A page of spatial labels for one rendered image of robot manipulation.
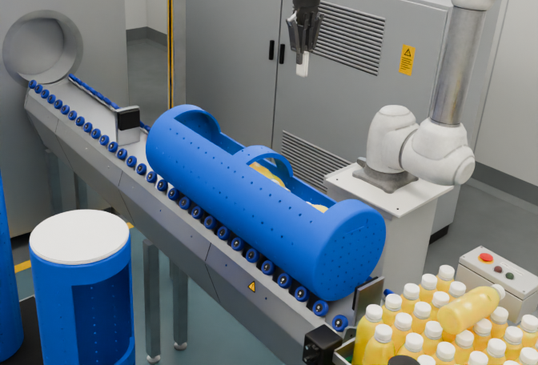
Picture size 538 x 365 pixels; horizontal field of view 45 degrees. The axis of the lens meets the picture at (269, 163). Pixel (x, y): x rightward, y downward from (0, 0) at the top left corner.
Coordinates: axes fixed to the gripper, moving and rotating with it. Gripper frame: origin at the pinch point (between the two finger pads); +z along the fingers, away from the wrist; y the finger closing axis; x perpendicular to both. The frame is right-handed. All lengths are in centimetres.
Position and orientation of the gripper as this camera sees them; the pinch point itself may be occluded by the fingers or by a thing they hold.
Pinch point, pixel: (302, 63)
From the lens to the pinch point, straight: 183.9
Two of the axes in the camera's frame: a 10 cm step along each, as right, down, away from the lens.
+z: -0.4, 8.9, 4.5
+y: 7.4, -2.8, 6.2
